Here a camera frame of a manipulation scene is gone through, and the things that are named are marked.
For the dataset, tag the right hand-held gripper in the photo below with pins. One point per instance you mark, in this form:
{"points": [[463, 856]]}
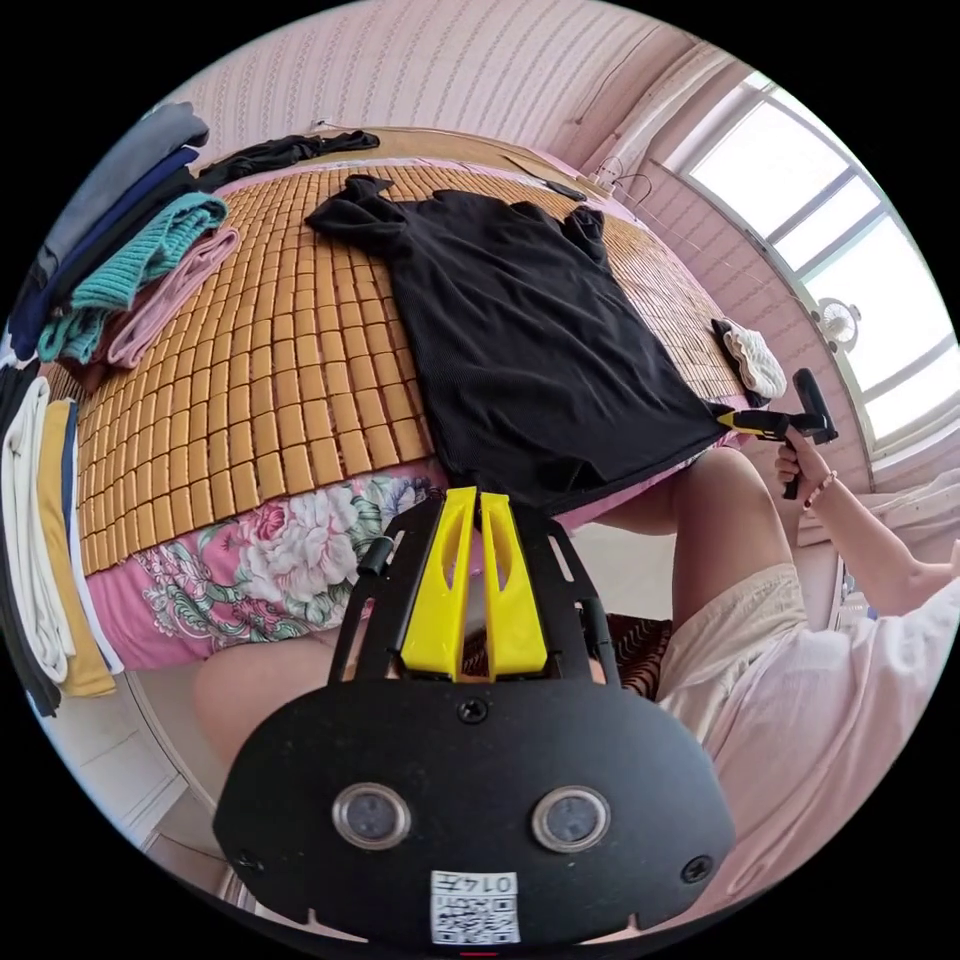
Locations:
{"points": [[814, 432]]}

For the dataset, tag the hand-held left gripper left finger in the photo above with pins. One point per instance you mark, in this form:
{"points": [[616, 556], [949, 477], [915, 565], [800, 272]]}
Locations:
{"points": [[439, 600]]}

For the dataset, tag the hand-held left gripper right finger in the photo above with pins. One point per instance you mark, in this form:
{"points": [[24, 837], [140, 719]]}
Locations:
{"points": [[514, 607]]}

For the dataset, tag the black long sleeve shirt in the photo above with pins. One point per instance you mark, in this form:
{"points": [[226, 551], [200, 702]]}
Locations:
{"points": [[525, 337]]}

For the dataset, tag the person's right forearm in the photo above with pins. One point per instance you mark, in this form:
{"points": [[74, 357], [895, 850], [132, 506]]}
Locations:
{"points": [[877, 547]]}

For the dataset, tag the person's right hand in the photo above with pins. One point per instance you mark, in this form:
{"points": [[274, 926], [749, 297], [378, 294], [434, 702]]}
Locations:
{"points": [[806, 461]]}

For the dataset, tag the white ruffled cloth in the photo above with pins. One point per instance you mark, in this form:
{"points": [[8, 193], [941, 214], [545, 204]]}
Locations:
{"points": [[757, 360]]}

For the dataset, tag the small white fan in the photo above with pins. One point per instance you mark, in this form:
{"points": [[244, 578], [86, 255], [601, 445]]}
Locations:
{"points": [[838, 319]]}

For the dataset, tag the window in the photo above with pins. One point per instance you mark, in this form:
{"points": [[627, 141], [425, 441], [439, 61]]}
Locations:
{"points": [[862, 225]]}

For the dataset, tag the person's body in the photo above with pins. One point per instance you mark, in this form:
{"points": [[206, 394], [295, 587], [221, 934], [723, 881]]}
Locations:
{"points": [[750, 712]]}

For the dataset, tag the bed with woven mat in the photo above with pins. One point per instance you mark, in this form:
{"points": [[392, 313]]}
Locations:
{"points": [[262, 360]]}

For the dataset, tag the pile of clothes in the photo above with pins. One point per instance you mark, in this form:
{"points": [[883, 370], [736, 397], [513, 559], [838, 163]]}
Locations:
{"points": [[150, 247], [34, 525]]}

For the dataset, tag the dark crumpled garment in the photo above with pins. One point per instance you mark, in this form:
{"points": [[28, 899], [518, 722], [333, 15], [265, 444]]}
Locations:
{"points": [[285, 154]]}

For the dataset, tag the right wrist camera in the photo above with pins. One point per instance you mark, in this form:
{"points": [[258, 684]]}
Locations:
{"points": [[811, 394]]}

